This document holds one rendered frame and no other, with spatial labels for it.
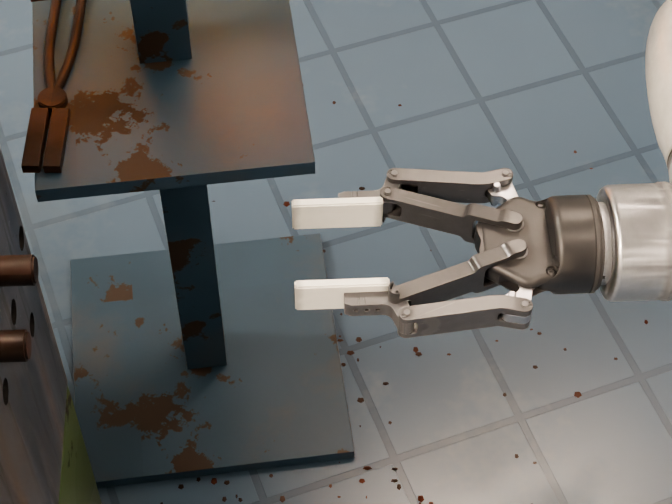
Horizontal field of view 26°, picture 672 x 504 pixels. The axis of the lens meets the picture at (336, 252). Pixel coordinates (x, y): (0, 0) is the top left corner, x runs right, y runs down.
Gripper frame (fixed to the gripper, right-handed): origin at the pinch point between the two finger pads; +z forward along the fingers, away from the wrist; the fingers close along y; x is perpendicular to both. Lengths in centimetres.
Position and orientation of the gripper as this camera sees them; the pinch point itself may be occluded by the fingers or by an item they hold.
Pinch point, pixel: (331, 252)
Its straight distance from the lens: 110.2
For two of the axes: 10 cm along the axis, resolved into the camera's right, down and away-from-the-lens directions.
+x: 0.0, -5.9, -8.1
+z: -10.0, 0.3, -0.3
